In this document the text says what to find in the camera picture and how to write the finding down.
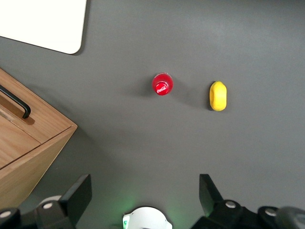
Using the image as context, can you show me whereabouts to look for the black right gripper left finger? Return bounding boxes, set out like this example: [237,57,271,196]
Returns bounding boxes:
[0,174,92,229]

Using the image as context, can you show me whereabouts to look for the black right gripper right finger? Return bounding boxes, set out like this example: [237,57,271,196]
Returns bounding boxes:
[190,174,282,229]

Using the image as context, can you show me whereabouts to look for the red coke bottle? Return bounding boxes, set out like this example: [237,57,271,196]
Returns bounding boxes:
[152,71,174,96]

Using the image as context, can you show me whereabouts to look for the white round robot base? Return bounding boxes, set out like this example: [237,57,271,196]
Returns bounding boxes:
[122,206,173,229]

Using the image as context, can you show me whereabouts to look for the white plastic tray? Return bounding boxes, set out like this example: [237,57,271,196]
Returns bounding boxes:
[0,0,88,55]

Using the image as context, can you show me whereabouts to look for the wooden box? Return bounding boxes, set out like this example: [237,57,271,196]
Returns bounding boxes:
[0,68,78,210]

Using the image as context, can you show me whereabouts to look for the yellow lemon toy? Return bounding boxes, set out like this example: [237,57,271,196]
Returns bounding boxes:
[209,81,228,112]

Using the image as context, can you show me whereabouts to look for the black metal box handle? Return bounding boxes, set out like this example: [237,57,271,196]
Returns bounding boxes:
[0,84,31,119]

